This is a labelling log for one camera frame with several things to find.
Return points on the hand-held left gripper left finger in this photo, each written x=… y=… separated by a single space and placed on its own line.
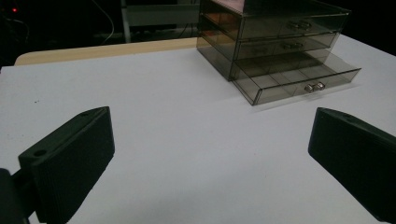
x=71 y=161

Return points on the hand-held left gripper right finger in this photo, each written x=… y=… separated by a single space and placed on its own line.
x=355 y=155

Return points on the smoky clear acrylic drawer organizer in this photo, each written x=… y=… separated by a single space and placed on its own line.
x=267 y=34

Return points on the white metal stand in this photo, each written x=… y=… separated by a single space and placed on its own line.
x=155 y=18

